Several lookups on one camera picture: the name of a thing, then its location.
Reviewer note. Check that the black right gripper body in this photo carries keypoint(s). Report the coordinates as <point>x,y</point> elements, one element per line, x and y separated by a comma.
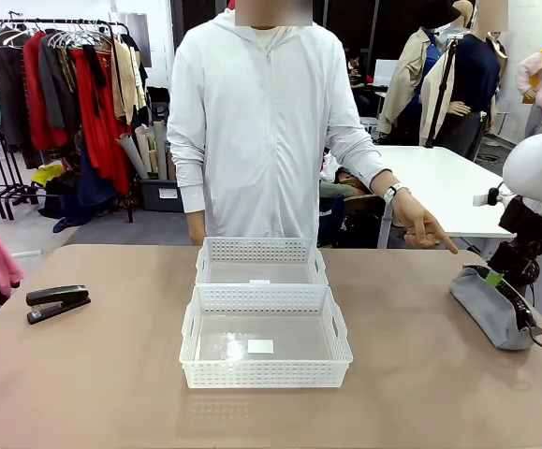
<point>530,224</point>

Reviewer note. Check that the black stapler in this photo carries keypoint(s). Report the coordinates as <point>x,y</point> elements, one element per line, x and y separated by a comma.
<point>60,295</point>

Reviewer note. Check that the person's left hand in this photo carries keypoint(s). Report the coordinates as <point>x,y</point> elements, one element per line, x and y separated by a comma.
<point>420,224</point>

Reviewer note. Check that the mannequin in navy top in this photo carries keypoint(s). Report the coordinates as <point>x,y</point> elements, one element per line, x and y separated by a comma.
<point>474,79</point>

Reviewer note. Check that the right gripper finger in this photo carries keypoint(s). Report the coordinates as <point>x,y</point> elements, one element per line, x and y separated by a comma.
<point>527,264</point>
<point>499,266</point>

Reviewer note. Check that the red coat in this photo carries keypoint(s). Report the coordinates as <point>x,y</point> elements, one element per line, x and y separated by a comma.
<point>34,93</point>

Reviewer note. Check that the black clothes rack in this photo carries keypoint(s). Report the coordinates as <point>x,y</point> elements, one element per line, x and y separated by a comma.
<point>4,196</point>

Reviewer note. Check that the white table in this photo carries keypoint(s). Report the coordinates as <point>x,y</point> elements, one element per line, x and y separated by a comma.
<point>439,187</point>

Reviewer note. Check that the white monitor back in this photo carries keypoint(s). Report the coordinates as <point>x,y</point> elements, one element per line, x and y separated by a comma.
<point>385,72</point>

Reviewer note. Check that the white wristwatch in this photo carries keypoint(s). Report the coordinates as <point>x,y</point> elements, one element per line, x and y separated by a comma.
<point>392,192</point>

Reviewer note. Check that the white perforated plastic basket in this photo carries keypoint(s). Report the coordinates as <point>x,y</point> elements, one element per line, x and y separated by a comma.
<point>261,374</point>
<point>252,248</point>

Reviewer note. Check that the grey jacket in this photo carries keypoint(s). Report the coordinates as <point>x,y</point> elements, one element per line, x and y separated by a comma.
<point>57,89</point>

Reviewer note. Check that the person's left forearm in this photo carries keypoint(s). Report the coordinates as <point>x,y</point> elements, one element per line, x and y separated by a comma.
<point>355,159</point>

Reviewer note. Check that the red dress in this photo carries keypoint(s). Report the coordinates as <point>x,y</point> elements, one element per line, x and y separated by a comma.
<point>104,140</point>

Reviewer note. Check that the grey pencil case black zipper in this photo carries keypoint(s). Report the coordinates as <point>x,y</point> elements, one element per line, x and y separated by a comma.
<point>490,308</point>

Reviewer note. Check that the yellow bag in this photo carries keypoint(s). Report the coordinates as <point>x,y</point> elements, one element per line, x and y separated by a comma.
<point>48,174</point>

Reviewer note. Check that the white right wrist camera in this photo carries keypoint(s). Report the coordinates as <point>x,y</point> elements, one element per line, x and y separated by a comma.
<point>480,199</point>

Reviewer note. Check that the white computer tower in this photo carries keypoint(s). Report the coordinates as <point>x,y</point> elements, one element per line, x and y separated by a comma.
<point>369,126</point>

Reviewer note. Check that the beige garment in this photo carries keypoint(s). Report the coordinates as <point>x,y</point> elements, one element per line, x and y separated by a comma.
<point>123,79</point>

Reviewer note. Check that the grey paper roll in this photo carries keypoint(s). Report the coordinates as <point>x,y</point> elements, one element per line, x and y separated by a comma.
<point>132,154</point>

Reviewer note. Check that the black scarf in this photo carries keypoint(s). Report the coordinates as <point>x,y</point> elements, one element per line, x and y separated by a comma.
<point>93,75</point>

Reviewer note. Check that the brown cardboard box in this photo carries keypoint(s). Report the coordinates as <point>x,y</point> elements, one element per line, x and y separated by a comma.
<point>361,198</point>

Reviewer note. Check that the grey storage bin white label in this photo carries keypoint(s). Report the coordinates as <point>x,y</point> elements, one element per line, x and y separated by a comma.
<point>160,194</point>

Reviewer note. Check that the dark blue bag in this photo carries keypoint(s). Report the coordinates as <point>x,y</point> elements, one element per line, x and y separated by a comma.
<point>332,220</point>

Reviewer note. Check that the beige cardboard tube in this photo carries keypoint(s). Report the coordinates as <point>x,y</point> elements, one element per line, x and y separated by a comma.
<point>160,149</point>

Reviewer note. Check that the person in white hoodie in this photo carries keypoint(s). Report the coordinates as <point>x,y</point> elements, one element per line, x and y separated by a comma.
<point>261,140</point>

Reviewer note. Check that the mannequin in beige coat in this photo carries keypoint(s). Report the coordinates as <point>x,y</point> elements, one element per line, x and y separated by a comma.
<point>408,79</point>

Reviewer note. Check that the dark brown jacket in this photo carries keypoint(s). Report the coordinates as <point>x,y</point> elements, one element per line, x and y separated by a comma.
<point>10,93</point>

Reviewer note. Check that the person's right forearm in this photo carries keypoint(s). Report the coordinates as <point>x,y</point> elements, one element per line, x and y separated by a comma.
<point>191,196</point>

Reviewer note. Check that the seated person in black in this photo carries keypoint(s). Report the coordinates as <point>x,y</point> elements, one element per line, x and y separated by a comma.
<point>357,79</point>

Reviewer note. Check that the silver panel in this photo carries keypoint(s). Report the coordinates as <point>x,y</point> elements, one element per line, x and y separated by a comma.
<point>132,37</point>

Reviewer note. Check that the navy blue garment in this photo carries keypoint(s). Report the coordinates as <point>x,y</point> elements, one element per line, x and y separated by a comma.
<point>90,187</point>

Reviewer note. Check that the black tripod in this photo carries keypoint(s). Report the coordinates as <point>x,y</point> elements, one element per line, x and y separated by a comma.
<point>441,93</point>

